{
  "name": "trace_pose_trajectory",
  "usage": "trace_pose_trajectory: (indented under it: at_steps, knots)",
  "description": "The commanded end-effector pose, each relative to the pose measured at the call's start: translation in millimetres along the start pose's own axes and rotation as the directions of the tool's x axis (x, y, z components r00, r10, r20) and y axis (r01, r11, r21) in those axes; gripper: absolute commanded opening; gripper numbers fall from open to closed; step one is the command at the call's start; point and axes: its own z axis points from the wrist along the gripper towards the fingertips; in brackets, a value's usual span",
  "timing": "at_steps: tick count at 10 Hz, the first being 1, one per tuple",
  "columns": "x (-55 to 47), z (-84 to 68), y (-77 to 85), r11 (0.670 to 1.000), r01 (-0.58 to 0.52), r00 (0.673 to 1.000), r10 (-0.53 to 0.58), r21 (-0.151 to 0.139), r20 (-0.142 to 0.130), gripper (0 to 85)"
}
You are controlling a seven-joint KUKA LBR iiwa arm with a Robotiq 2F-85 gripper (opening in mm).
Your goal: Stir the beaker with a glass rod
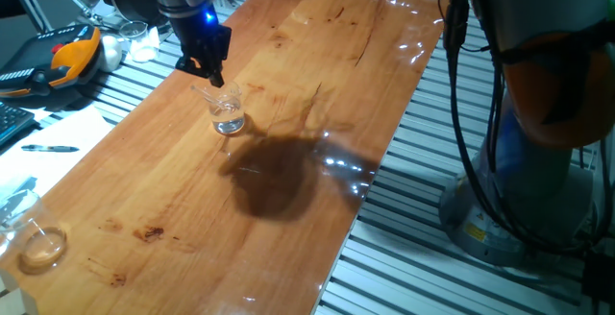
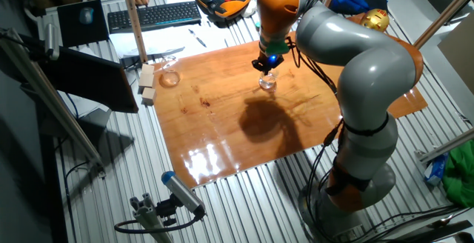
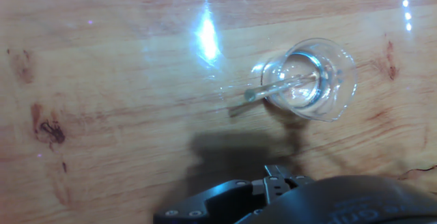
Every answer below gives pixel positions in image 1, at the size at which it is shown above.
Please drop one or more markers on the glass beaker with water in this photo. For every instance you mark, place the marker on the glass beaker with water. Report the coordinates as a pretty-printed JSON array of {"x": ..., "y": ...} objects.
[{"x": 228, "y": 123}]

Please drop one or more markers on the black keyboard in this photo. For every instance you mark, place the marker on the black keyboard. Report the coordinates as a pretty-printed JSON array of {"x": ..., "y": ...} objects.
[{"x": 12, "y": 120}]

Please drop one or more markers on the orange and black teach pendant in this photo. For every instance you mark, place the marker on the orange and black teach pendant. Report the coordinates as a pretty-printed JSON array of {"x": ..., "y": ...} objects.
[{"x": 72, "y": 60}]

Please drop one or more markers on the white egg-shaped object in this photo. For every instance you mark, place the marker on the white egg-shaped object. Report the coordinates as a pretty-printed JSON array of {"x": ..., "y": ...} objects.
[{"x": 111, "y": 53}]

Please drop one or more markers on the small glass cup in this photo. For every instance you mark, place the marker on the small glass cup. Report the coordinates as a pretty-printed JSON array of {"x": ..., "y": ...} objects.
[{"x": 134, "y": 31}]

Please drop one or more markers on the pale wooden block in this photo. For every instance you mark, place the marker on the pale wooden block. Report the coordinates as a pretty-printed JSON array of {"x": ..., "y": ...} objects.
[{"x": 19, "y": 305}]

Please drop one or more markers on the black pen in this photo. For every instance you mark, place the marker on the black pen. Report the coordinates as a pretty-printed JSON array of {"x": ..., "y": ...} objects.
[{"x": 53, "y": 149}]

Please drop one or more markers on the white paper sheet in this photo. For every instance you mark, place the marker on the white paper sheet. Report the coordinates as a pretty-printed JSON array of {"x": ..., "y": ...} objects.
[{"x": 67, "y": 132}]

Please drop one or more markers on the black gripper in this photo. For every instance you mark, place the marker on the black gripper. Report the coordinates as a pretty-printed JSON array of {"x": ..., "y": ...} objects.
[{"x": 197, "y": 36}]

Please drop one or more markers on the glossy wooden board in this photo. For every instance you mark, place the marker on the glossy wooden board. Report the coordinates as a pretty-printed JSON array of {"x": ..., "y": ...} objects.
[{"x": 288, "y": 65}]

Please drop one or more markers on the slanted metal stand leg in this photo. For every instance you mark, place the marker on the slanted metal stand leg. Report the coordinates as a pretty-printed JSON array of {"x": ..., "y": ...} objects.
[{"x": 29, "y": 0}]

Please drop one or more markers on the large empty glass beaker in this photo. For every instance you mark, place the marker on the large empty glass beaker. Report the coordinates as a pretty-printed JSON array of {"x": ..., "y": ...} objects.
[{"x": 43, "y": 252}]

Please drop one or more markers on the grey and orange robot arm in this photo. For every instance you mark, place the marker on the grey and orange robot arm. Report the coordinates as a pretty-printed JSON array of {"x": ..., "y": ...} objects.
[{"x": 538, "y": 7}]

